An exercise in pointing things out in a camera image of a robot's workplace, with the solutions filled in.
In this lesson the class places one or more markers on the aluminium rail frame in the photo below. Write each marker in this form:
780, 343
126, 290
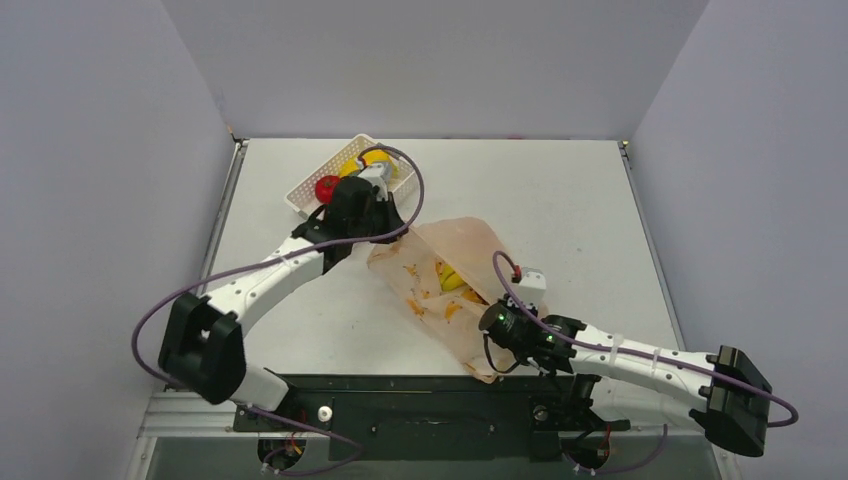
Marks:
183, 437

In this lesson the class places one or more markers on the fake red tomato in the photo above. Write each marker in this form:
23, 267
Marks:
324, 188

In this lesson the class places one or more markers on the translucent orange plastic bag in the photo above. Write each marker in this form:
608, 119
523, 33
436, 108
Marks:
410, 268

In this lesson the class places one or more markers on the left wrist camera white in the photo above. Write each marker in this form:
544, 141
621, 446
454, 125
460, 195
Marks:
378, 174

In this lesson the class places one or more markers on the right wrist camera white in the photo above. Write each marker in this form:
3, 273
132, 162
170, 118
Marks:
529, 286

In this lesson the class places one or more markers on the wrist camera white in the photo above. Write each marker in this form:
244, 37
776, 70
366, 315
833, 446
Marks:
378, 174
529, 286

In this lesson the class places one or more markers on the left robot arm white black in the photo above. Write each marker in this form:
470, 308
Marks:
203, 345

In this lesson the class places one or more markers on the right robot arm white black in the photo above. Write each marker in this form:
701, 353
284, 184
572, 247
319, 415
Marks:
722, 394

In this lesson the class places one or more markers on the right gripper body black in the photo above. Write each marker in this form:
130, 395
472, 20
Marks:
500, 323

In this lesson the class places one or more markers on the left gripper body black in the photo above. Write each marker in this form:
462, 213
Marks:
377, 220

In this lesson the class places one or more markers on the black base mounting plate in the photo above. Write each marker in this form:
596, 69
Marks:
454, 418

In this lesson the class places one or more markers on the yellow fruit inside bag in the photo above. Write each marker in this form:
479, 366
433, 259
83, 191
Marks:
449, 279

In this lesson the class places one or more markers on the white perforated plastic basket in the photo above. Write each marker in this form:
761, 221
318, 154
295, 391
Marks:
311, 192

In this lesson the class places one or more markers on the fake yellow banana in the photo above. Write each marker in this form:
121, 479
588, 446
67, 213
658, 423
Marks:
358, 163

